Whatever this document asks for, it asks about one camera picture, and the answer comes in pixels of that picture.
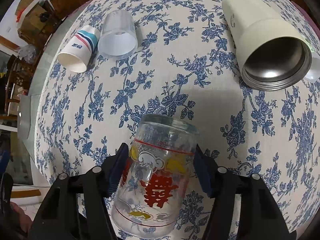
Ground printed clear glass cup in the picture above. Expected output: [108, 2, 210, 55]
[111, 114, 199, 239]

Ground blue floral tablecloth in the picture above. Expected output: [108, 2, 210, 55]
[34, 0, 319, 231]

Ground cardboard boxes stack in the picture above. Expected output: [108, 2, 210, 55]
[15, 0, 53, 48]

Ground clear plastic cup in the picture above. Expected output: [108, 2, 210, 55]
[98, 10, 138, 60]

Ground small green white cup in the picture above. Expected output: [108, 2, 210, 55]
[304, 40, 320, 83]

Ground cream steel thermos cup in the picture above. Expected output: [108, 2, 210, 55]
[222, 0, 312, 91]

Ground striped white paper cup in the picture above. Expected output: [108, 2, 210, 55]
[57, 25, 100, 73]

